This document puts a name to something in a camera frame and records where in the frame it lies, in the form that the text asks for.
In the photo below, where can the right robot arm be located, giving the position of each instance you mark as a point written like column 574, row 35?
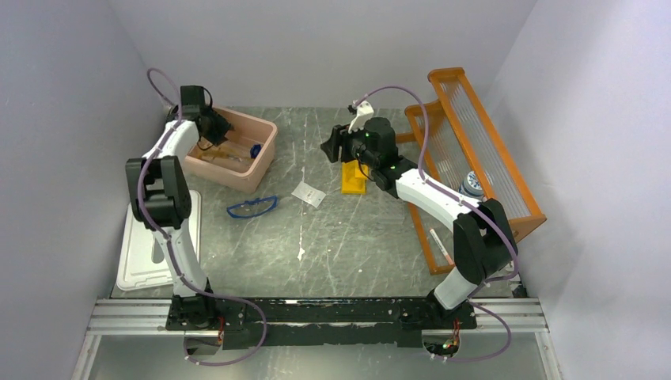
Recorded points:
column 483, row 242

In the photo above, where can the white blue small jar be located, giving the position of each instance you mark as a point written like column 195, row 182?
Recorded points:
column 470, row 186

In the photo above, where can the blue base graduated cylinder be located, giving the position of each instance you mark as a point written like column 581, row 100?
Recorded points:
column 255, row 151

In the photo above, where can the white plastic lid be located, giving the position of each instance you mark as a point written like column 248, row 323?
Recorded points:
column 143, row 262

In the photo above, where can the orange wooden shelf rack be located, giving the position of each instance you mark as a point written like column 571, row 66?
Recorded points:
column 462, row 138

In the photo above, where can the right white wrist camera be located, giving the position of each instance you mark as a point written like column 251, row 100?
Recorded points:
column 363, row 112

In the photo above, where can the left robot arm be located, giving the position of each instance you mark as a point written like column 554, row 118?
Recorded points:
column 161, row 200

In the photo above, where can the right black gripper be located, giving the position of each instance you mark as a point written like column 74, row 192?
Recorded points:
column 339, row 138

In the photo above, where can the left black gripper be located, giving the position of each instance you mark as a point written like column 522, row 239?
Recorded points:
column 223, row 127

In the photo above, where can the blue safety glasses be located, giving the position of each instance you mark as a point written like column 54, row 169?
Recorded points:
column 253, row 208

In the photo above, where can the yellow test tube rack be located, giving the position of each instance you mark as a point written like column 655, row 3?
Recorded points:
column 354, row 176

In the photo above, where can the pink plastic bin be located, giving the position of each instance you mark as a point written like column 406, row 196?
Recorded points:
column 247, row 131

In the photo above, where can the tan rubber tubing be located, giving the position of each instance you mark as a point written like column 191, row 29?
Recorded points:
column 222, row 155

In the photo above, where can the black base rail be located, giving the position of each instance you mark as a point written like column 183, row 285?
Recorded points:
column 316, row 321

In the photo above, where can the white orange marker pen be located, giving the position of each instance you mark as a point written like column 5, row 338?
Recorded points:
column 441, row 247

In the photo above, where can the white paper packet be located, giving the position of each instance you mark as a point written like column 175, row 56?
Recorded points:
column 308, row 194

